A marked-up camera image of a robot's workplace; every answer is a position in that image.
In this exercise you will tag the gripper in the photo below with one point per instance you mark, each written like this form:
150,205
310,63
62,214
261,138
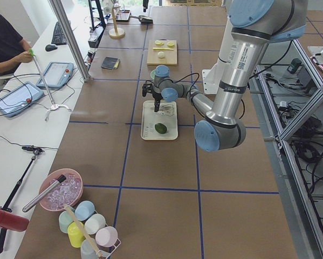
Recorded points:
157,96

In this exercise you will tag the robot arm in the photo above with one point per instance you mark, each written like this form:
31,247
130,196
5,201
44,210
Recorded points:
255,24

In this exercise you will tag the light green bowl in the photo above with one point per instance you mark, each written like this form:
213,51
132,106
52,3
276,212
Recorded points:
152,74

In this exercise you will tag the pink bowl with ice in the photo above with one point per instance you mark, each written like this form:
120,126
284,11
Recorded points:
68,192

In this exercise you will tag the white rectangular tray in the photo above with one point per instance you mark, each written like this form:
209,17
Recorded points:
166,115

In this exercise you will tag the green lime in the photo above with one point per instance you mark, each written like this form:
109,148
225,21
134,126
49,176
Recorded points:
160,128

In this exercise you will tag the wooden cutting board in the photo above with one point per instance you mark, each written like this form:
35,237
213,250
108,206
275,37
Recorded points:
170,58

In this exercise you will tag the yellow plastic knife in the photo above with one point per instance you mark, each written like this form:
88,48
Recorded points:
163,48

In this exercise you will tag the grey folded cloth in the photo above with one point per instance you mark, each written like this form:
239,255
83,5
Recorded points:
110,63

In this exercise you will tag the wooden mug tree stand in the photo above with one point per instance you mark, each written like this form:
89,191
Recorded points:
115,32

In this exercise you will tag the steel scoop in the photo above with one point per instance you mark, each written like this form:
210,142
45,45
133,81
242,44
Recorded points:
143,19

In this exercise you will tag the dark tray with glasses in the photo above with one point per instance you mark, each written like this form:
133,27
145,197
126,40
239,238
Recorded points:
123,15

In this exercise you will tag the reacher grabber stick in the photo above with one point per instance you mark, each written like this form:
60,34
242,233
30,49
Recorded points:
53,106

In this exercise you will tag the teach pendant far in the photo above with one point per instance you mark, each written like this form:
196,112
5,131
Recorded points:
57,74

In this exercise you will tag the teach pendant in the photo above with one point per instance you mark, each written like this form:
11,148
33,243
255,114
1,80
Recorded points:
57,74
19,99

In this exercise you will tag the black keyboard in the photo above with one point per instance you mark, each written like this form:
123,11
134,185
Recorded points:
58,37

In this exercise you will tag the black computer mouse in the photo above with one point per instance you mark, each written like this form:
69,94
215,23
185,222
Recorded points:
50,47

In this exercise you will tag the steel muddler rod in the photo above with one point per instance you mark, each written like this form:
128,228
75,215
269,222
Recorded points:
44,193

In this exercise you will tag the blue cup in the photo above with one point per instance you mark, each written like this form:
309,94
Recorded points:
84,210

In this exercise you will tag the white cup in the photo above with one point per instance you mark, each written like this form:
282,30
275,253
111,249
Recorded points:
95,223

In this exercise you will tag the teach pendant near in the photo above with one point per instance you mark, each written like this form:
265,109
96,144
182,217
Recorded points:
19,99

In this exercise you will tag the pink cup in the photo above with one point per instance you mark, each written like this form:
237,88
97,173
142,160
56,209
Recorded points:
106,237

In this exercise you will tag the mint green cup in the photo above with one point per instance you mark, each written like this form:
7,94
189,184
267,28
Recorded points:
64,220

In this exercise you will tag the yellow cup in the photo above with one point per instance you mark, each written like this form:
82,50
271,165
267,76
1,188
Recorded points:
75,235

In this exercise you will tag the seated person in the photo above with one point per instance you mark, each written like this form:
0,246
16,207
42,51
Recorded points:
14,49

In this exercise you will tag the wooden stick in rack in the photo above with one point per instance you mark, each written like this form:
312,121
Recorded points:
98,252

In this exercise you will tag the grey cup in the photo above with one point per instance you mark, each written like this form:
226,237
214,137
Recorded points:
86,251

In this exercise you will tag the red cylinder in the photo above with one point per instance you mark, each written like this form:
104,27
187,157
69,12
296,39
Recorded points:
13,222

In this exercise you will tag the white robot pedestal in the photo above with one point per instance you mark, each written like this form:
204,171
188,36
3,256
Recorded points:
211,78

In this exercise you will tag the aluminium frame post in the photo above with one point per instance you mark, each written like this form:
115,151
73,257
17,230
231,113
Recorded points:
62,18

